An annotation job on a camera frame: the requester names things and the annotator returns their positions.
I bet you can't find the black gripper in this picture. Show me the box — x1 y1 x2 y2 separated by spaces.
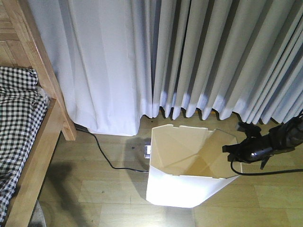
222 122 273 169

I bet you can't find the white plastic trash bin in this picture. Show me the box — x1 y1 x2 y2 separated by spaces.
146 124 239 208

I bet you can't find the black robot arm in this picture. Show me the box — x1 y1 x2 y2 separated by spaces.
222 112 303 174

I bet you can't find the grey pleated curtain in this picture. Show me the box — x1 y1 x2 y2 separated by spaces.
132 0 303 125

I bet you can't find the white floor outlet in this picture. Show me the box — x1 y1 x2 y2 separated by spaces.
144 145 151 159

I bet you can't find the white sheer curtain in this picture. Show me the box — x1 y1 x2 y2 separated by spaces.
28 0 156 136

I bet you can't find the grey rug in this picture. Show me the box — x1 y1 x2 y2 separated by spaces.
28 201 46 227

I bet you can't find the black white checkered bedding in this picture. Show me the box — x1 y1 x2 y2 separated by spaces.
0 66 49 222

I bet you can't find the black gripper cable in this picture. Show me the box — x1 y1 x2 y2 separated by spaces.
231 158 303 176

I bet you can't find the black outlet cord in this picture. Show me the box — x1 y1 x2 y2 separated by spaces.
75 126 150 173

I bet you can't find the wooden bed frame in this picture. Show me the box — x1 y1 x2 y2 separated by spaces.
0 0 76 227

